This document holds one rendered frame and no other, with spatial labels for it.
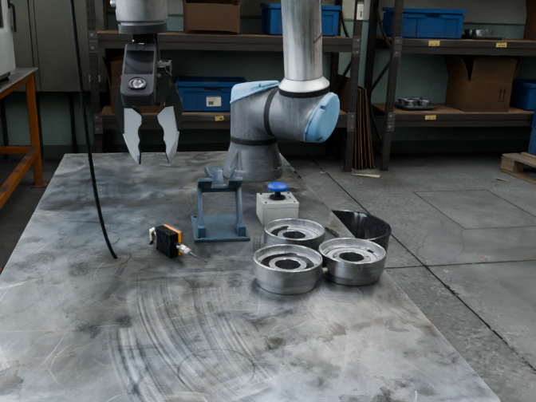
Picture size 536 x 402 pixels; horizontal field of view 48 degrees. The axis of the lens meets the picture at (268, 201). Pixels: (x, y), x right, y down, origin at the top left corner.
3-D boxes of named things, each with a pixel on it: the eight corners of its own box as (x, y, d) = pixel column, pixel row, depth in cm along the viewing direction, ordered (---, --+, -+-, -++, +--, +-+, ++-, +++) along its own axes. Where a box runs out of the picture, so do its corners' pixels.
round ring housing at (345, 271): (352, 255, 104) (353, 233, 103) (397, 277, 96) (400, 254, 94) (304, 269, 98) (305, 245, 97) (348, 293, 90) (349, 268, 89)
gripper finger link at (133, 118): (143, 155, 100) (148, 100, 97) (139, 166, 95) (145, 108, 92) (124, 153, 100) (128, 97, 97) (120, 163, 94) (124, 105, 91)
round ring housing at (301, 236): (334, 258, 102) (336, 235, 101) (277, 266, 99) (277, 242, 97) (308, 236, 112) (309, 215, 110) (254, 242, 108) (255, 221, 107)
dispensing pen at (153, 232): (198, 251, 93) (143, 221, 105) (198, 276, 94) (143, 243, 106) (210, 248, 94) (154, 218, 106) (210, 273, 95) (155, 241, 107)
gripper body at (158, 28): (175, 96, 99) (170, 19, 95) (173, 107, 91) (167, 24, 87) (128, 98, 98) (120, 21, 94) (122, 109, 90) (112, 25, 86)
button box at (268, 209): (298, 224, 118) (299, 200, 116) (262, 226, 116) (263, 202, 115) (289, 211, 125) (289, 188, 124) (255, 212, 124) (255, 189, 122)
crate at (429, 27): (439, 37, 495) (443, 9, 488) (463, 40, 459) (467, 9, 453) (380, 36, 485) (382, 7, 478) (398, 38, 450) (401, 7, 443)
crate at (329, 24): (325, 34, 476) (326, 5, 470) (339, 37, 441) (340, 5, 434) (259, 33, 466) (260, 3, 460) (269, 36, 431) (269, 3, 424)
